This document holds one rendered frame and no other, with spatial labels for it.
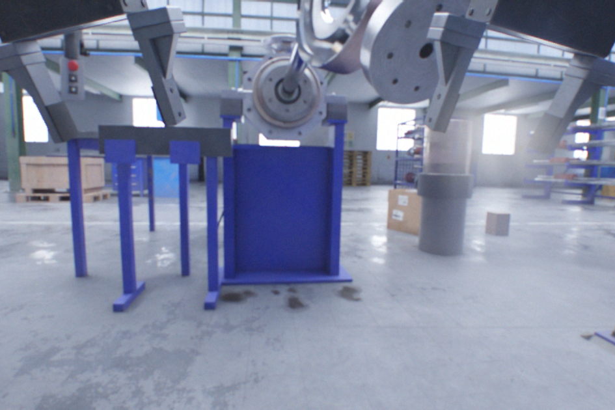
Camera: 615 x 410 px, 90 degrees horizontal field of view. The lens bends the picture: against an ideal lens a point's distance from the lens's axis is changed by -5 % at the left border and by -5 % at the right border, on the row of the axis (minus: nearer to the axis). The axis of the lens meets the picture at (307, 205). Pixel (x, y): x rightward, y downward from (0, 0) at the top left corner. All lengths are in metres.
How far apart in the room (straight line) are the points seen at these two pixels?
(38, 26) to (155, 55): 0.10
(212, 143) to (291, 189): 0.63
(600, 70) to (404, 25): 0.26
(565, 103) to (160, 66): 0.41
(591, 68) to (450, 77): 0.14
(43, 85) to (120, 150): 1.34
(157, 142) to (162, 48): 1.38
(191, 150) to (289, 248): 0.88
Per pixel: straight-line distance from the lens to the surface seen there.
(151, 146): 1.72
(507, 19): 0.35
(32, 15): 0.40
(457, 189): 2.78
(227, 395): 1.15
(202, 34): 8.45
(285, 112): 1.79
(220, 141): 1.66
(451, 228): 2.84
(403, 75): 0.60
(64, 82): 1.34
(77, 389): 1.32
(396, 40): 0.56
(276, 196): 2.05
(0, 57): 0.44
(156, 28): 0.34
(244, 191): 2.05
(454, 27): 0.34
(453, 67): 0.36
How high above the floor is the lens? 0.69
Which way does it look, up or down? 7 degrees down
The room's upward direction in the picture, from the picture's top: 1 degrees clockwise
